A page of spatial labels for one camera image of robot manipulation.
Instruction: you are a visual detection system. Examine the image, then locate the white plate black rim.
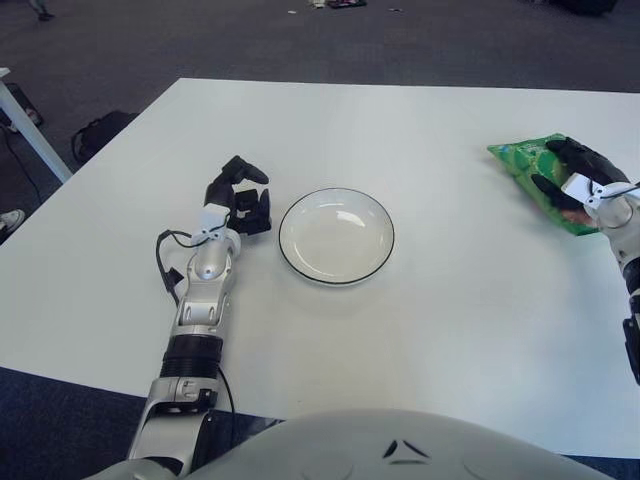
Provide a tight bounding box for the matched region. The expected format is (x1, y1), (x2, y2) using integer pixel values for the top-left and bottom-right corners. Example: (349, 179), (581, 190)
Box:
(278, 187), (396, 289)

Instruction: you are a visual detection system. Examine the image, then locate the white sneaker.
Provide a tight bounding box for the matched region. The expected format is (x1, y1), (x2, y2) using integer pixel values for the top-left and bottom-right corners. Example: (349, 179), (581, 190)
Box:
(0, 208), (26, 234)

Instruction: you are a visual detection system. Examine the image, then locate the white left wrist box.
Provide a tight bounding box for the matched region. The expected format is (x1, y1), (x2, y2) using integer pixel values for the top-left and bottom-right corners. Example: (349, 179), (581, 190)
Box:
(192, 203), (234, 247)

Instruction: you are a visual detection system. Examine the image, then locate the grey robot torso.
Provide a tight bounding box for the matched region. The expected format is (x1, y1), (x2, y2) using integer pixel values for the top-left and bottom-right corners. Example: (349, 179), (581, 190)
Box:
(97, 408), (616, 480)

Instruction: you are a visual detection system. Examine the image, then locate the white side table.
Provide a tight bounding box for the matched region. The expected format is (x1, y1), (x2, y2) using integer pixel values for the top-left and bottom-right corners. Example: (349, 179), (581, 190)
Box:
(0, 67), (74, 185)

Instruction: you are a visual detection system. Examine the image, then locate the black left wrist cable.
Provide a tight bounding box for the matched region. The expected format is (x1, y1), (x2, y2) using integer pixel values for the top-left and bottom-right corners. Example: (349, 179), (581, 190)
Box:
(156, 228), (209, 307)

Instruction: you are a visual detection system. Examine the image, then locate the green potato chips bag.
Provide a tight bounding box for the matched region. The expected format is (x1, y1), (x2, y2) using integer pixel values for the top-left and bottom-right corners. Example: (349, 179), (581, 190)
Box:
(486, 131), (601, 237)

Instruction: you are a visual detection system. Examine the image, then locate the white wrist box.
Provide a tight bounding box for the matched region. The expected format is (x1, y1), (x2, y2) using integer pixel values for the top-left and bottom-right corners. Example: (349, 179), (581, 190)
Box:
(560, 172), (609, 209)
(192, 203), (234, 247)

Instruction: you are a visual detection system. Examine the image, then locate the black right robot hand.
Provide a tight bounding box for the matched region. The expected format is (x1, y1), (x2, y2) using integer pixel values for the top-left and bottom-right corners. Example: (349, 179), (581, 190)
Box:
(530, 138), (632, 214)

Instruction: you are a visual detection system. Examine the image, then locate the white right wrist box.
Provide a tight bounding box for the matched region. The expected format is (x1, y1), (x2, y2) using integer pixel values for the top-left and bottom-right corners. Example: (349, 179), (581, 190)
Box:
(560, 172), (609, 209)

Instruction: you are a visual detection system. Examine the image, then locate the small dark floor item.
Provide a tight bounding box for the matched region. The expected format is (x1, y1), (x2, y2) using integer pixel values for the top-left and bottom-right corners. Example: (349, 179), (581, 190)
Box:
(4, 82), (44, 131)

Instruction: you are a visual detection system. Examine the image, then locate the black backpack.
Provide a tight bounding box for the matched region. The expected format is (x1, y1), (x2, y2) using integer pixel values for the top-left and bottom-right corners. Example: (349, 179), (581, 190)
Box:
(71, 110), (139, 162)

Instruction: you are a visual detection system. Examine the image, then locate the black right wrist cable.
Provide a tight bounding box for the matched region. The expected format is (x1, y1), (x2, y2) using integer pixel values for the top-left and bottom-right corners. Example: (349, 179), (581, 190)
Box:
(592, 182), (640, 200)

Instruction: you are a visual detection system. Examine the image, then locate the big black box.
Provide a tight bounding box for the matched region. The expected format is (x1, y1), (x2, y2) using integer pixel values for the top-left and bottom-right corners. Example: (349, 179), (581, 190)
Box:
(549, 0), (619, 15)

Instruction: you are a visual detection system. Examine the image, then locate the thin black left elbow cable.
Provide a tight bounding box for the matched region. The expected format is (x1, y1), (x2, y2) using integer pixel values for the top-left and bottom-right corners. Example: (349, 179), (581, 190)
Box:
(217, 367), (237, 416)

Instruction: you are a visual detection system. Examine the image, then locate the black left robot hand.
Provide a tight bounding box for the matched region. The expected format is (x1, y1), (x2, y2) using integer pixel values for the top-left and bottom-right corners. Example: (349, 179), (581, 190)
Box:
(203, 155), (273, 236)

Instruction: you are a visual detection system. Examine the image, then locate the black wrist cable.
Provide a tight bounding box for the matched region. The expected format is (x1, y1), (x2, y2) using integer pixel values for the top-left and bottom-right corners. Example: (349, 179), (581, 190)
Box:
(592, 182), (640, 200)
(156, 228), (209, 307)

